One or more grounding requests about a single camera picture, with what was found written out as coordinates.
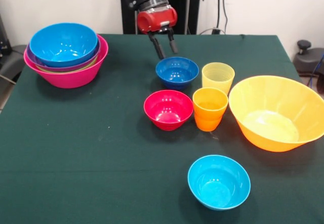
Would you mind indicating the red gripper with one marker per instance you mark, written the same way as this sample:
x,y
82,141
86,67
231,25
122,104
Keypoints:
x,y
157,20

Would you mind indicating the small dark blue bowl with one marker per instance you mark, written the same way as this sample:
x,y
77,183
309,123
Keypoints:
x,y
177,72

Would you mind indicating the small red plastic bowl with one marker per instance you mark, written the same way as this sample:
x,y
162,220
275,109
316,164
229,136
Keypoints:
x,y
168,110

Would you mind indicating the green plastic bowl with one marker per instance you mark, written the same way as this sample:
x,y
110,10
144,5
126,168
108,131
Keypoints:
x,y
92,64

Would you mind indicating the large pink plastic bowl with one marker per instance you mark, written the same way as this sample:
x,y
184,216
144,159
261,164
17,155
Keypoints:
x,y
71,80

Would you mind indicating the medium blue plastic bowl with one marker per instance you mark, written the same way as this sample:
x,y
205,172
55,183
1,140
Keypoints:
x,y
63,44

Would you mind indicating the purple plastic bowl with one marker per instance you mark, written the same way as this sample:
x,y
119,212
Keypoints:
x,y
34,61

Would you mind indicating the yellow plastic cup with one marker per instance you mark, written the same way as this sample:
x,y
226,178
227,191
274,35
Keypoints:
x,y
218,78

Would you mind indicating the orange plastic cup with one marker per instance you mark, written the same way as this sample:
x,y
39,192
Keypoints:
x,y
208,125
210,102

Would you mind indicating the dark green tablecloth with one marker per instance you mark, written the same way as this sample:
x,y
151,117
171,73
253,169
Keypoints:
x,y
265,57

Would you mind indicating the large orange plastic bowl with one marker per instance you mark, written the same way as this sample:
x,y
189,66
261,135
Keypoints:
x,y
273,102

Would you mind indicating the small light blue bowl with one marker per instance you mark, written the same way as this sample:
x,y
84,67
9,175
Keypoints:
x,y
219,183

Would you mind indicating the black equipment box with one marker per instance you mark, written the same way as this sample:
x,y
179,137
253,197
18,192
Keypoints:
x,y
3,37

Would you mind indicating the black pedestal leg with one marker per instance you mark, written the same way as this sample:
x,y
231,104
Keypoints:
x,y
307,59
12,59

